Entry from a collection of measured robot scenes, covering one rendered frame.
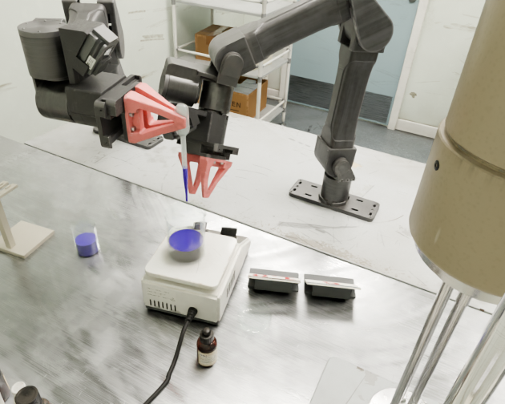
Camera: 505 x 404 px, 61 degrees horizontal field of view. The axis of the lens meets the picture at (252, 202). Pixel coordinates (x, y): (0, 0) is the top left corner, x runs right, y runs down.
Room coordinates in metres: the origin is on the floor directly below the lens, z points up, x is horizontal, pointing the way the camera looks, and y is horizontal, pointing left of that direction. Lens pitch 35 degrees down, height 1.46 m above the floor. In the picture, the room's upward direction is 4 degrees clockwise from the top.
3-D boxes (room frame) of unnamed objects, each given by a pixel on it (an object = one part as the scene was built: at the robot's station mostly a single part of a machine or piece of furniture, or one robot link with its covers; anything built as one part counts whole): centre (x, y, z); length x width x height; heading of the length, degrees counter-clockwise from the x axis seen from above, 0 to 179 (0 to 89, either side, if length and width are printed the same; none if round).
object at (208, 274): (0.52, 0.09, 0.98); 0.12 x 0.12 x 0.01; 78
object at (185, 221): (0.52, 0.10, 1.03); 0.07 x 0.06 x 0.08; 166
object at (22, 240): (0.62, 0.44, 0.96); 0.08 x 0.08 x 0.13; 72
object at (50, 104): (0.56, 0.27, 1.23); 0.07 x 0.06 x 0.07; 77
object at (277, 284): (0.55, -0.05, 0.92); 0.09 x 0.06 x 0.04; 87
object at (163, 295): (0.54, 0.09, 0.94); 0.22 x 0.13 x 0.08; 168
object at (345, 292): (0.54, -0.15, 0.92); 0.09 x 0.06 x 0.04; 87
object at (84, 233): (0.60, 0.30, 0.93); 0.04 x 0.04 x 0.06
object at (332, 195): (0.82, -0.18, 0.94); 0.20 x 0.07 x 0.08; 65
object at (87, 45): (0.54, 0.21, 1.28); 0.07 x 0.06 x 0.11; 167
